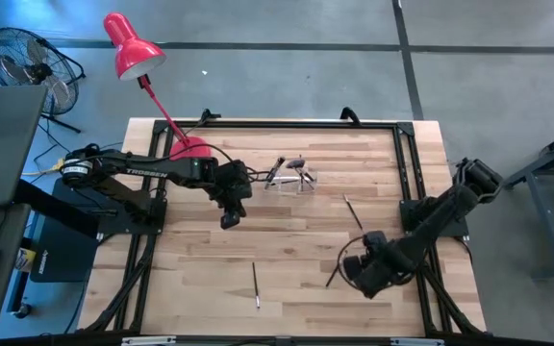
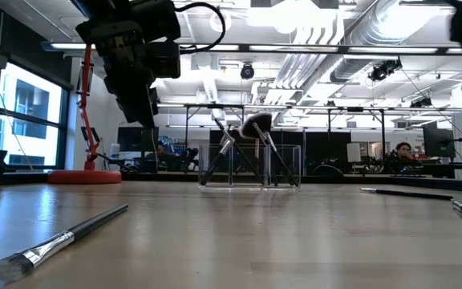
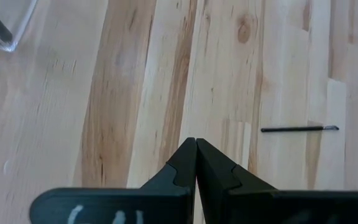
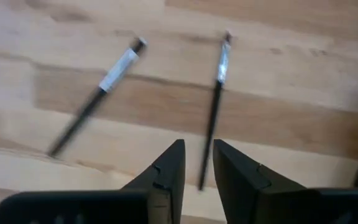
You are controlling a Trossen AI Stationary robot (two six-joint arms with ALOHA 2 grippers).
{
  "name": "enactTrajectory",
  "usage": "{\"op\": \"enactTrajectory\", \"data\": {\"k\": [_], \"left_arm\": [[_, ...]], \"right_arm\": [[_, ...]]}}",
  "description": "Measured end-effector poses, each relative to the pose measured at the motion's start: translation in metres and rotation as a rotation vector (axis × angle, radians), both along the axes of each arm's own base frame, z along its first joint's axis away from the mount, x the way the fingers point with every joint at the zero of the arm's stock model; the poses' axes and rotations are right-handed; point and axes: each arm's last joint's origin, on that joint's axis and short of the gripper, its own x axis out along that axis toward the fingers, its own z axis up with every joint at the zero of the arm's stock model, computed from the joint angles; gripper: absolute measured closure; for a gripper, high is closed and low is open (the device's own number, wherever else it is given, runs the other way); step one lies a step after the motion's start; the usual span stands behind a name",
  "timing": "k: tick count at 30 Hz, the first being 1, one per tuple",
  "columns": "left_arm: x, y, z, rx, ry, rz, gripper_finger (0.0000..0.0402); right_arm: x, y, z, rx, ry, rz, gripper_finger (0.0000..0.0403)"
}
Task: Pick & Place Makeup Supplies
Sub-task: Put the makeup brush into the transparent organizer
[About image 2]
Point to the long ceiling light bar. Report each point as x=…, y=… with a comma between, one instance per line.
x=295, y=48

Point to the person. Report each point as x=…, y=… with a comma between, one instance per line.
x=160, y=154
x=403, y=150

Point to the black aluminium table frame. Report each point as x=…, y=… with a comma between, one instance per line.
x=22, y=178

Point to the pen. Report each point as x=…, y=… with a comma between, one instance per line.
x=74, y=233

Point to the black ceiling spotlight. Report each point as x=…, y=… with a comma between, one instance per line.
x=421, y=102

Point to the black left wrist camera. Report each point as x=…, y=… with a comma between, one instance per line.
x=164, y=60

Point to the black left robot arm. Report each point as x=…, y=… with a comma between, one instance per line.
x=156, y=20

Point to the red desk lamp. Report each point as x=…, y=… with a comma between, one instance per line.
x=84, y=177

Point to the black gantry frame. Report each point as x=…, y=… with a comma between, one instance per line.
x=382, y=132
x=187, y=128

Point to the silver ventilation duct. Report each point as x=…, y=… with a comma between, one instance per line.
x=355, y=64

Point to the thick short black makeup brush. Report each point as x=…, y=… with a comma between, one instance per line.
x=220, y=154

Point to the black ceiling camera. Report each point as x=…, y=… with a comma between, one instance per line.
x=247, y=71
x=383, y=70

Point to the large black-framed window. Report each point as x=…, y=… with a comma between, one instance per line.
x=30, y=132

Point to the clear acrylic organizer box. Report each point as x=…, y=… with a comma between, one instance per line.
x=251, y=188

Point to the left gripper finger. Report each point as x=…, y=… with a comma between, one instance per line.
x=147, y=104
x=124, y=96

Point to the black partition panels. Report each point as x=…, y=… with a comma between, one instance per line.
x=319, y=152

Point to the black computer monitor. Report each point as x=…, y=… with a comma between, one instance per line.
x=134, y=140
x=438, y=140

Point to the large fluffy powder brush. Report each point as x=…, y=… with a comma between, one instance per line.
x=257, y=124

